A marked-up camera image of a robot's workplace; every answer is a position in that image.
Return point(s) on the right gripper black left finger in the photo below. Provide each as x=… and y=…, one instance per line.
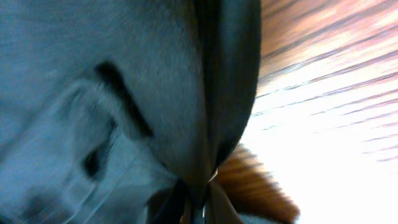
x=168, y=205

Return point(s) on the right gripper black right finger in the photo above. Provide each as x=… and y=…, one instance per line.
x=218, y=208

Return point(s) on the black t-shirt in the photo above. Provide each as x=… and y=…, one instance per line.
x=106, y=103

